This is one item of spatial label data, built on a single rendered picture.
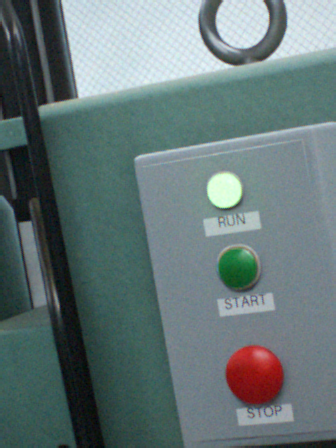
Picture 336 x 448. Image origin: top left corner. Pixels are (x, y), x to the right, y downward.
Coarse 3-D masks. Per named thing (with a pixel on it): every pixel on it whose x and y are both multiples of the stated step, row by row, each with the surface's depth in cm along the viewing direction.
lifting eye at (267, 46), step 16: (208, 0) 80; (272, 0) 79; (208, 16) 80; (272, 16) 79; (208, 32) 80; (272, 32) 79; (208, 48) 81; (224, 48) 80; (256, 48) 79; (272, 48) 79; (240, 64) 80
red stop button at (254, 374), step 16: (240, 352) 63; (256, 352) 63; (272, 352) 63; (240, 368) 63; (256, 368) 63; (272, 368) 63; (240, 384) 63; (256, 384) 63; (272, 384) 63; (256, 400) 63
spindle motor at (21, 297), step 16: (0, 208) 89; (0, 224) 88; (0, 240) 88; (16, 240) 91; (0, 256) 88; (16, 256) 90; (0, 272) 88; (16, 272) 90; (0, 288) 87; (16, 288) 89; (0, 304) 87; (16, 304) 89; (0, 320) 87
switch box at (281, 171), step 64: (320, 128) 63; (192, 192) 64; (256, 192) 63; (320, 192) 62; (192, 256) 65; (320, 256) 62; (192, 320) 65; (256, 320) 64; (320, 320) 63; (192, 384) 66; (320, 384) 63
